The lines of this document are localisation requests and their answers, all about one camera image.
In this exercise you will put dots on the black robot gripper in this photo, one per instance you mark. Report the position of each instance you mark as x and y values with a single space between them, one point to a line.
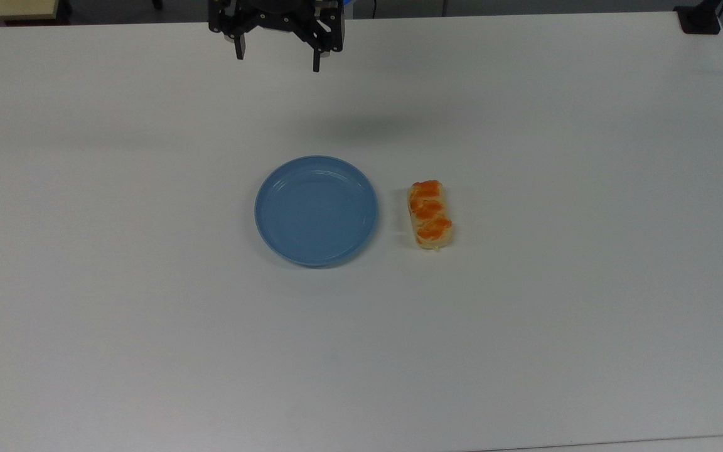
277 11

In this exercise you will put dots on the blue round plate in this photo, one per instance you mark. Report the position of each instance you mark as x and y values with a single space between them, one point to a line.
316 211

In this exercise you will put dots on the orange glazed bread roll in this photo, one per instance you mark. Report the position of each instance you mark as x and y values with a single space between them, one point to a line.
429 215

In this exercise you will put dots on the light wooden desk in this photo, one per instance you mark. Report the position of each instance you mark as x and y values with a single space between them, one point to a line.
7 9

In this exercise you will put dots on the black table clamp mount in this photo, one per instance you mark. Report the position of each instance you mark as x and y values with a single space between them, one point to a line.
699 17

